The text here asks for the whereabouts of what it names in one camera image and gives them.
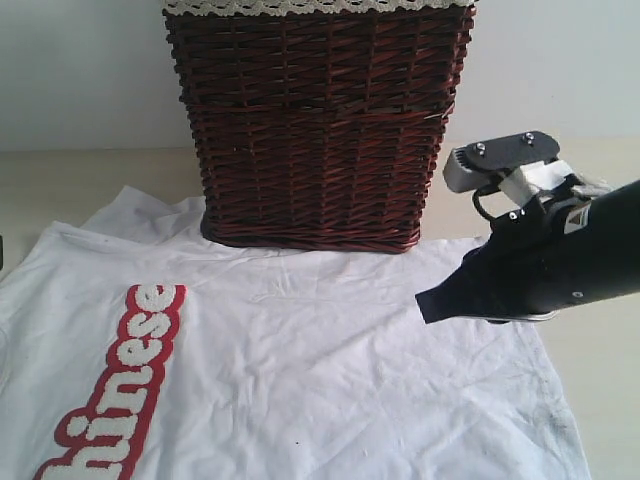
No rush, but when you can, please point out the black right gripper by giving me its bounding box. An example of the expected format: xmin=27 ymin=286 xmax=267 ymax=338
xmin=414 ymin=199 xmax=595 ymax=324

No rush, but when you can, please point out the white t-shirt red lettering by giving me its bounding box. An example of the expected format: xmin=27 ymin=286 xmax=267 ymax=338
xmin=1 ymin=188 xmax=590 ymax=479

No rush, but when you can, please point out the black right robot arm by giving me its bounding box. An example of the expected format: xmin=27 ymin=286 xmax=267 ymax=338
xmin=415 ymin=183 xmax=639 ymax=324

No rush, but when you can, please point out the dark red wicker basket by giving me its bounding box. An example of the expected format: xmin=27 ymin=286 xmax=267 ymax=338
xmin=164 ymin=4 xmax=476 ymax=253

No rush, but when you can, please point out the white lace fabric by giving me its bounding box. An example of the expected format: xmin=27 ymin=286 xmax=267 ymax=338
xmin=160 ymin=0 xmax=475 ymax=17

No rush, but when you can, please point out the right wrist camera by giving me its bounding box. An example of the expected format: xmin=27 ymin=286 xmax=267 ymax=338
xmin=443 ymin=131 xmax=574 ymax=207

